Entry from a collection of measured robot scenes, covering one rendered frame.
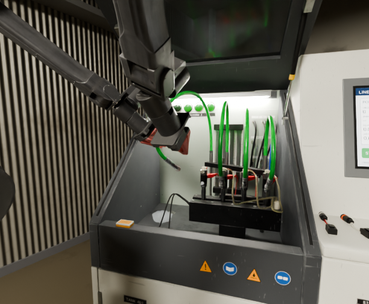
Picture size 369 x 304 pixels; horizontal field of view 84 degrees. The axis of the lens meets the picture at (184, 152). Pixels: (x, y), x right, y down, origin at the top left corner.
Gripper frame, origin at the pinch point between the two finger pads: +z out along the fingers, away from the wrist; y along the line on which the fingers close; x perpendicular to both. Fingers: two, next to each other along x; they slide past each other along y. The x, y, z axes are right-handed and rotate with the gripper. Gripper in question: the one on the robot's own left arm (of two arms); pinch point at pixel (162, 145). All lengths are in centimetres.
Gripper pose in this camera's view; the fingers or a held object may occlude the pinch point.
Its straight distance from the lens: 74.4
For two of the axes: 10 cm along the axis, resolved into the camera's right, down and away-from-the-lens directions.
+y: -5.4, 1.3, 8.3
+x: -4.7, 7.7, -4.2
